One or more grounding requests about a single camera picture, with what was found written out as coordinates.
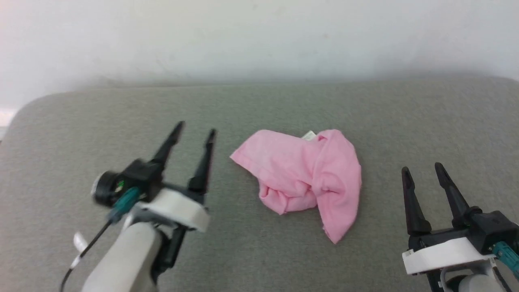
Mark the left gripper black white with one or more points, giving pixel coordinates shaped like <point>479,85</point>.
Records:
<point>174,207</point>

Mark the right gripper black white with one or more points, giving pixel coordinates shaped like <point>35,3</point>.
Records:
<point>446,251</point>

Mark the pink garment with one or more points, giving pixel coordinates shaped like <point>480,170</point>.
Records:
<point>300,170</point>

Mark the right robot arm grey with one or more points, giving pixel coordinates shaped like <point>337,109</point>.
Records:
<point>474,282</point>

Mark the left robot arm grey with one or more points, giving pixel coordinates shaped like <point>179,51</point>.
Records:
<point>125,259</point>

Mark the grey fabric sofa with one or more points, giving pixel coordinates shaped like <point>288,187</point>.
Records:
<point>259,109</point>

